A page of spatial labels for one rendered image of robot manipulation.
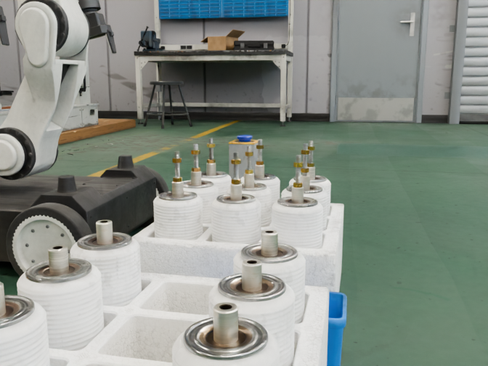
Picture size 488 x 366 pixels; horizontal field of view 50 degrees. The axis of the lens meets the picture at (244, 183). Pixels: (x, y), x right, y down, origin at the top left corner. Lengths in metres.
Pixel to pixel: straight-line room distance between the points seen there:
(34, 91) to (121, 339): 0.92
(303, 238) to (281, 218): 0.05
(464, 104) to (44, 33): 5.23
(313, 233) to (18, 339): 0.57
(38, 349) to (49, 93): 0.98
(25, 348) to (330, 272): 0.55
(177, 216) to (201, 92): 5.35
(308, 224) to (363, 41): 5.21
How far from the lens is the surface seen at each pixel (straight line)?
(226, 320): 0.47
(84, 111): 4.62
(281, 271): 0.66
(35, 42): 1.43
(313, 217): 0.95
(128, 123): 5.24
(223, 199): 0.99
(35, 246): 1.30
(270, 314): 0.56
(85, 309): 0.65
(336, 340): 0.85
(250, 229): 0.98
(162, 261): 1.00
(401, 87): 6.10
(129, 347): 0.72
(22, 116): 1.52
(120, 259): 0.74
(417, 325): 1.12
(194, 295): 0.81
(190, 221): 1.01
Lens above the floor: 0.48
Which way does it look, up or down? 11 degrees down
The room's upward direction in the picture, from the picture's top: straight up
